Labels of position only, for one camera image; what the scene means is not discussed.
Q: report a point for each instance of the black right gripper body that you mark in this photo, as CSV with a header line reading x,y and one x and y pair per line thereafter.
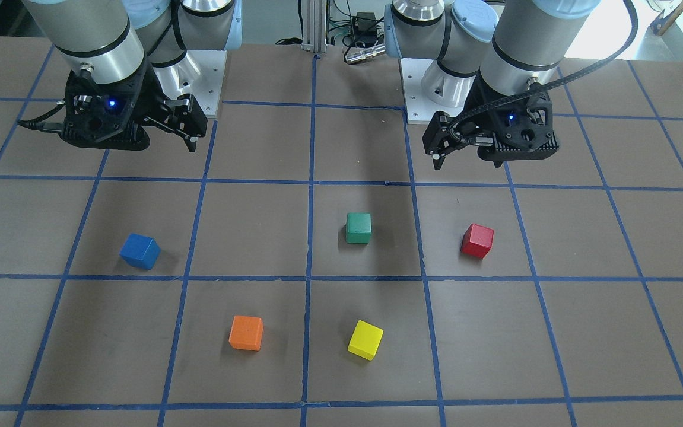
x,y
152,98

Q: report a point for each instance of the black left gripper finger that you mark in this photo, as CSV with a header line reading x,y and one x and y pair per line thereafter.
x,y
438,160

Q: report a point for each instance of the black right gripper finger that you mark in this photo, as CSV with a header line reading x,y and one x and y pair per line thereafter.
x,y
191,143

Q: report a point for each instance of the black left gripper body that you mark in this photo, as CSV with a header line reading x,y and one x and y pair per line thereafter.
x,y
476,102

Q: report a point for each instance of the red wooden block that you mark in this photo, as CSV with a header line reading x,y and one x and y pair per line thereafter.
x,y
477,241

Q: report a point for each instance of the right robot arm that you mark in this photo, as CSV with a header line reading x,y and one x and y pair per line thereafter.
x,y
130,68

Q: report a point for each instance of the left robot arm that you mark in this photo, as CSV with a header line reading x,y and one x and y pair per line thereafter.
x,y
494,66

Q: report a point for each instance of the green wooden block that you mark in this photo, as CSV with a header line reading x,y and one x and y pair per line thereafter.
x,y
358,228

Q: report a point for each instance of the blue wooden block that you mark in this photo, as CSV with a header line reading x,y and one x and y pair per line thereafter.
x,y
140,251

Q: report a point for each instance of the yellow wooden block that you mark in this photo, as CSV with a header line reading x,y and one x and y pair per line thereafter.
x,y
365,340

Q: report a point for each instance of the orange wooden block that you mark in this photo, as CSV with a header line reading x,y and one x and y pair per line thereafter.
x,y
246,333

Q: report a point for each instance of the black power adapter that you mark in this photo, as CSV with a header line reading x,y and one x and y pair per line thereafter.
x,y
364,29

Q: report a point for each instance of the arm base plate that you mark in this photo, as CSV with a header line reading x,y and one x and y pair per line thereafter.
x,y
424,95
210,83

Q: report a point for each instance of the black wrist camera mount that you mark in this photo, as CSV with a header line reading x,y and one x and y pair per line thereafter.
x,y
104,116
520,130

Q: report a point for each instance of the aluminium frame post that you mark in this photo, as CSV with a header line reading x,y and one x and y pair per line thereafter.
x,y
314,26

